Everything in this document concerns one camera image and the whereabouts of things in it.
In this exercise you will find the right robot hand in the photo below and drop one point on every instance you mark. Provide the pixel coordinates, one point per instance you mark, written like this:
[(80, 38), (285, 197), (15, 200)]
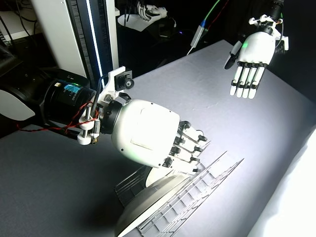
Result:
[(145, 130)]

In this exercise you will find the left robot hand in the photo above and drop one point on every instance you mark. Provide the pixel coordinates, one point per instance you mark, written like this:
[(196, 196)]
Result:
[(256, 49)]

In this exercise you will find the white plate with dark rim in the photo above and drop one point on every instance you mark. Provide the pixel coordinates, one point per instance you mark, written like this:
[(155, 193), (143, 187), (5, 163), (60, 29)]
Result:
[(158, 176), (148, 205)]

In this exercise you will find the black box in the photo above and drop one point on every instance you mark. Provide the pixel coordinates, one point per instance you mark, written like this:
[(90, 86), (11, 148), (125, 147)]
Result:
[(168, 28)]

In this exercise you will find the white paper sheet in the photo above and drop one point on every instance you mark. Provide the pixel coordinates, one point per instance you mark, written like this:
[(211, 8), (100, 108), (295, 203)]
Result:
[(135, 22)]

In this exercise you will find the spare white robot hand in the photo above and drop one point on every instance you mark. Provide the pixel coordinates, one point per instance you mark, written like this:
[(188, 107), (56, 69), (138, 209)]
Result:
[(150, 10)]

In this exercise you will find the white robot column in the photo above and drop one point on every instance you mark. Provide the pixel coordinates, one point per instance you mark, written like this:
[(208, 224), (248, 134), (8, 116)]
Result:
[(61, 37)]

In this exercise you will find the white side table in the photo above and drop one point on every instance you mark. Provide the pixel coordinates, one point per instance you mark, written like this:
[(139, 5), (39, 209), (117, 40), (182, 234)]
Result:
[(14, 27)]

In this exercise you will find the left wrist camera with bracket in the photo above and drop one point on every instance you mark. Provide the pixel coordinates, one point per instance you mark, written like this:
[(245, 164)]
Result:
[(284, 45)]

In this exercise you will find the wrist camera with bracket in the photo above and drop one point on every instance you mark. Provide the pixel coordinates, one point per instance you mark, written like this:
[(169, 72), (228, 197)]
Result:
[(123, 82), (284, 45)]

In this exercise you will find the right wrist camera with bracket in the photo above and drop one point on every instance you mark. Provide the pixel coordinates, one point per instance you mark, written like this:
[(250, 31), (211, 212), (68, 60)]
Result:
[(123, 82)]

